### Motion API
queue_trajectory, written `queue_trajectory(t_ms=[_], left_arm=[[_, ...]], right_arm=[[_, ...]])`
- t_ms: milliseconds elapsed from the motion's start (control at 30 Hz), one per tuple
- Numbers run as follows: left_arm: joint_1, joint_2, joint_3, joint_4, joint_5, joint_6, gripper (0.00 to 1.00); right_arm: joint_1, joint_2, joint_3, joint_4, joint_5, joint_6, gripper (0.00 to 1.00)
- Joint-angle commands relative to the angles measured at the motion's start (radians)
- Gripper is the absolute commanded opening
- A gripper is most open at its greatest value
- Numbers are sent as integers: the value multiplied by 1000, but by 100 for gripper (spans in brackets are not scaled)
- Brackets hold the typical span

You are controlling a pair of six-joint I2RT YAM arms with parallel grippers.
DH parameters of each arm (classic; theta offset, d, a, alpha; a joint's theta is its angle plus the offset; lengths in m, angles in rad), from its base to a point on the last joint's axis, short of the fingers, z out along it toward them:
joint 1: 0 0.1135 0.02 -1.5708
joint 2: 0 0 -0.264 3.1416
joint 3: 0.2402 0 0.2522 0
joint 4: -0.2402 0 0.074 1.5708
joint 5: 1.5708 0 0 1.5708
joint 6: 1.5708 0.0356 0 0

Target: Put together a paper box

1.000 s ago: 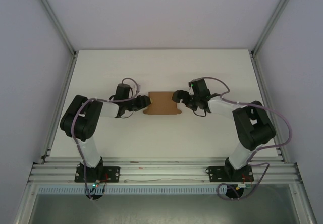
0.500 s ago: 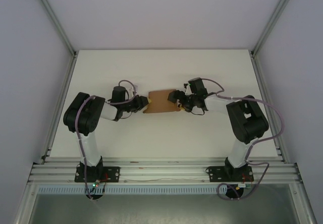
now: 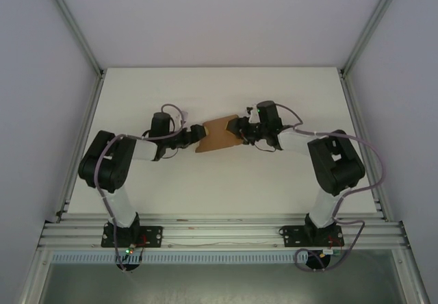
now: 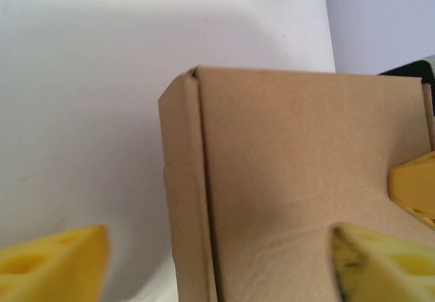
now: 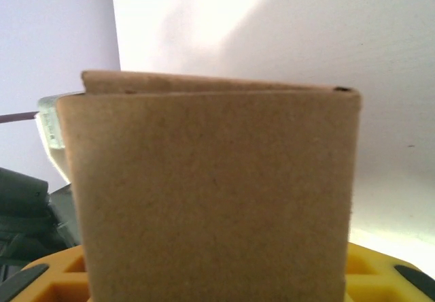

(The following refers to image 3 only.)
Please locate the grey metal sheet panel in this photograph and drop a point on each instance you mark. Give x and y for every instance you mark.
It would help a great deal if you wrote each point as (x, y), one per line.
(222, 283)

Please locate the aluminium front mounting rail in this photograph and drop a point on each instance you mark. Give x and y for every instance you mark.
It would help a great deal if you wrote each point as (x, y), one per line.
(222, 232)

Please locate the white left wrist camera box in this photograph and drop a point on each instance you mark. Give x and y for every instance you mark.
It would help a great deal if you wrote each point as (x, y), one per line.
(183, 117)

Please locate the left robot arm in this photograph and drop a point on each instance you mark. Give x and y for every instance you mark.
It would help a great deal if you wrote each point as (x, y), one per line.
(102, 163)

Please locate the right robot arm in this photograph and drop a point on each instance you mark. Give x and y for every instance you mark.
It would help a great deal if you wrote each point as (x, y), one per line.
(342, 167)

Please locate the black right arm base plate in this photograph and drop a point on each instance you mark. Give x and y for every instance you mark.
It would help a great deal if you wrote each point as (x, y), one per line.
(291, 235)

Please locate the aluminium frame corner post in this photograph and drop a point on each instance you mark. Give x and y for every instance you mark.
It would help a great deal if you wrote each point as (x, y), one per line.
(371, 26)
(73, 26)

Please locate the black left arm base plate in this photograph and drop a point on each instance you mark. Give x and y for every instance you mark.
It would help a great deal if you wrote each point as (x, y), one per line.
(154, 235)

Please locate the brown cardboard box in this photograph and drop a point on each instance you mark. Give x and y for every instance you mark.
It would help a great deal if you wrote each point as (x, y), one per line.
(217, 136)

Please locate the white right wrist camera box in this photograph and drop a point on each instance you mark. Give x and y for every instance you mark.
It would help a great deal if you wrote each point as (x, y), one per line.
(253, 115)

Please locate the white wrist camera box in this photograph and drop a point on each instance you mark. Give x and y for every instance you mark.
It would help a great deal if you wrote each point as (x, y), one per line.
(253, 115)
(183, 117)

